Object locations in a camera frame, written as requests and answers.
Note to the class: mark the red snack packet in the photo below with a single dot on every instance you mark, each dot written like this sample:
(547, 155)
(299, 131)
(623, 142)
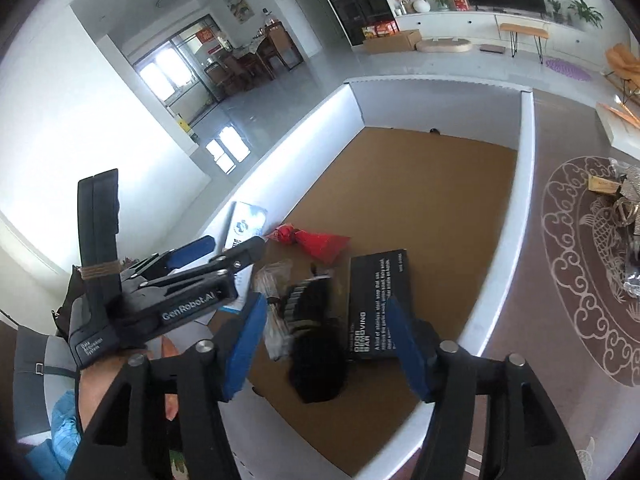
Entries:
(323, 247)

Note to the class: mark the blue white ointment box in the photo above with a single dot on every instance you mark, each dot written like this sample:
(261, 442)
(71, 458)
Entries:
(239, 248)

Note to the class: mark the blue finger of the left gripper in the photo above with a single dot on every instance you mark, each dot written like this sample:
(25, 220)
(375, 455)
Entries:
(182, 256)

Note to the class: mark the small wooden bench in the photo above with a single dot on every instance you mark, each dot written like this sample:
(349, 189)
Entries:
(515, 31)

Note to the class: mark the dining table with chairs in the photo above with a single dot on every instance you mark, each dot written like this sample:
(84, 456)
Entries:
(241, 69)

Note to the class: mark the orange rocking lounge chair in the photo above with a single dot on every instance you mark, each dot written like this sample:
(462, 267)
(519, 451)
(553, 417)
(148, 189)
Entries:
(624, 73)

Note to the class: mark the purple round floor mat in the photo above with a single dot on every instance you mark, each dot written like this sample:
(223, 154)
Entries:
(567, 69)

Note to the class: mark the rhinestone bow hair clip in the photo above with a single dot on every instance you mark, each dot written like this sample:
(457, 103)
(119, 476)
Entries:
(626, 207)

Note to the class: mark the gold cosmetic tube clear cap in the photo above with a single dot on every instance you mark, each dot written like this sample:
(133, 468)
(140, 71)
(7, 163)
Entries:
(603, 186)

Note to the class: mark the person left hand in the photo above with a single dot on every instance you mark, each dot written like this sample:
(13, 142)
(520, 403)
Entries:
(111, 375)

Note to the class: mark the cotton swab bundle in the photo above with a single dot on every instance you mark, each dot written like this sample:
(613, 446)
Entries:
(271, 281)

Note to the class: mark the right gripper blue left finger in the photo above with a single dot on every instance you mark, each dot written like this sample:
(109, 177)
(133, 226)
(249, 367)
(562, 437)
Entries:
(210, 373)

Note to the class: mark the brown cardboard carton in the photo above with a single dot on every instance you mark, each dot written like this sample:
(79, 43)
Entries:
(403, 41)

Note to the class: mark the white tv cabinet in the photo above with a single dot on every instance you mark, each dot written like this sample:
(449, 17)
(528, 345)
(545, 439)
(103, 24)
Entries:
(584, 44)

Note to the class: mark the large white cardboard box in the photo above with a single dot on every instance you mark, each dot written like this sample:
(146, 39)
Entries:
(442, 168)

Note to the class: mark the black velvet scrunchie with trim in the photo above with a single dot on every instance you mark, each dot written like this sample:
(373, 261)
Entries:
(319, 359)

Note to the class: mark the phone case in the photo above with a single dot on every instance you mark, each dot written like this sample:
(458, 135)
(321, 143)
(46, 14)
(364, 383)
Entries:
(631, 266)

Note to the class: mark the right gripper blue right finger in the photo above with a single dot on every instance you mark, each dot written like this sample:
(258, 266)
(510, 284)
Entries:
(442, 374)

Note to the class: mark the green potted plant right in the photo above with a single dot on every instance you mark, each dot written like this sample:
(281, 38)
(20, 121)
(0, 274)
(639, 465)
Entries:
(588, 16)

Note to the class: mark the black odor removing bar box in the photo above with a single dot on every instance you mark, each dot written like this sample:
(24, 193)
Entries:
(372, 280)

